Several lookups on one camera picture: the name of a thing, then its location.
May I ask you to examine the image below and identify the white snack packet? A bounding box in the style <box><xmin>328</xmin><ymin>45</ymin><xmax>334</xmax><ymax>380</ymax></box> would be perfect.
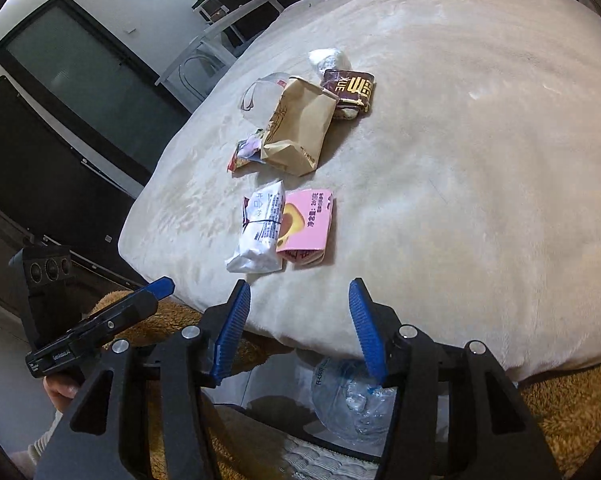
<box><xmin>224</xmin><ymin>180</ymin><xmax>287</xmax><ymax>275</ymax></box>

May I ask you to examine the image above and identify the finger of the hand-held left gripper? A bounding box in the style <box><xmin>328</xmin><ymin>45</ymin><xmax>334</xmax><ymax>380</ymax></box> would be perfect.
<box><xmin>86</xmin><ymin>276</ymin><xmax>175</xmax><ymax>333</ymax></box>

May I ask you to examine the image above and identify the clear plastic bag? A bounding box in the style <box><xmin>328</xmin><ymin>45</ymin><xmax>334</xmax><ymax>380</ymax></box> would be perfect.
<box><xmin>311</xmin><ymin>355</ymin><xmax>402</xmax><ymax>448</ymax></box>

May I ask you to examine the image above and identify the white side table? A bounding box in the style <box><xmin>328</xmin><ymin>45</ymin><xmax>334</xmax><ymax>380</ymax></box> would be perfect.
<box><xmin>154</xmin><ymin>0</ymin><xmax>285</xmax><ymax>103</ymax></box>

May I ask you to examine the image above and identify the clear bag of white tissue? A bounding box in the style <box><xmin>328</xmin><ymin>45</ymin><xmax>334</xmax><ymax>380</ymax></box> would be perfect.
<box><xmin>308</xmin><ymin>47</ymin><xmax>352</xmax><ymax>78</ymax></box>

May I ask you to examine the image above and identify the dark brown snack wrapper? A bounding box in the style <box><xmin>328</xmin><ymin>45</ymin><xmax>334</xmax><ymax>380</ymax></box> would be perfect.
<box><xmin>321</xmin><ymin>67</ymin><xmax>376</xmax><ymax>121</ymax></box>

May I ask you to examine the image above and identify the white quilted cloth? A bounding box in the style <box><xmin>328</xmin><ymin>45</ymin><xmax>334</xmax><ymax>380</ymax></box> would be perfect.
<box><xmin>280</xmin><ymin>437</ymin><xmax>384</xmax><ymax>480</ymax></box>

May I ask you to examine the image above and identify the clear plastic cup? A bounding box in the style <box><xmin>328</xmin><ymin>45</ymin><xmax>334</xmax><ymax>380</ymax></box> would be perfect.
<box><xmin>239</xmin><ymin>74</ymin><xmax>301</xmax><ymax>126</ymax></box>

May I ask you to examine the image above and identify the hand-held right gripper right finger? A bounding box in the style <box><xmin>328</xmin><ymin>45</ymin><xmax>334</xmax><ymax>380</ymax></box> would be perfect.
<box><xmin>348</xmin><ymin>278</ymin><xmax>564</xmax><ymax>480</ymax></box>

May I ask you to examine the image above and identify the pink snack packet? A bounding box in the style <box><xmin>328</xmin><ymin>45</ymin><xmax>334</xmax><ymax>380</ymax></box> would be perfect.
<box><xmin>275</xmin><ymin>189</ymin><xmax>336</xmax><ymax>267</ymax></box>

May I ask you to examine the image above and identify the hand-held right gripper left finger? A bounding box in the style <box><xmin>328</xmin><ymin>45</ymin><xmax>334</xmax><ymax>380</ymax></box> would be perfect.
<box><xmin>33</xmin><ymin>279</ymin><xmax>254</xmax><ymax>480</ymax></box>

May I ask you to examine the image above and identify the beige plush blanket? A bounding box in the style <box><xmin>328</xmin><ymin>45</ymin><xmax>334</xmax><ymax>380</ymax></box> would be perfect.
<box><xmin>118</xmin><ymin>0</ymin><xmax>601</xmax><ymax>386</ymax></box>

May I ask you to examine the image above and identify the colourful wrapper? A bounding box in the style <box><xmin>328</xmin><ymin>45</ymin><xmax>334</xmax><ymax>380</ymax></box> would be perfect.
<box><xmin>227</xmin><ymin>132</ymin><xmax>268</xmax><ymax>173</ymax></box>

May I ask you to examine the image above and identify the brown paper bag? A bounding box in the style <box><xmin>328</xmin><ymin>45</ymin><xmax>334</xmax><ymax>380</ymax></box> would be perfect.
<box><xmin>260</xmin><ymin>77</ymin><xmax>337</xmax><ymax>177</ymax></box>

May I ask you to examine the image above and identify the brown fluffy blanket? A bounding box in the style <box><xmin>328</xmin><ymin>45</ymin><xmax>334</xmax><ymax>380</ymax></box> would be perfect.
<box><xmin>88</xmin><ymin>287</ymin><xmax>601</xmax><ymax>480</ymax></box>

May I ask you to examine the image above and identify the black cabinet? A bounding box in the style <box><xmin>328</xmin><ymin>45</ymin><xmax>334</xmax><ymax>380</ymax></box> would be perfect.
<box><xmin>0</xmin><ymin>75</ymin><xmax>148</xmax><ymax>283</ymax></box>

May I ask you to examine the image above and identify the person's left hand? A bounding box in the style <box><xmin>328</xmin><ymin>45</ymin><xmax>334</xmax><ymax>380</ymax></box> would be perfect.
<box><xmin>43</xmin><ymin>374</ymin><xmax>84</xmax><ymax>412</ymax></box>

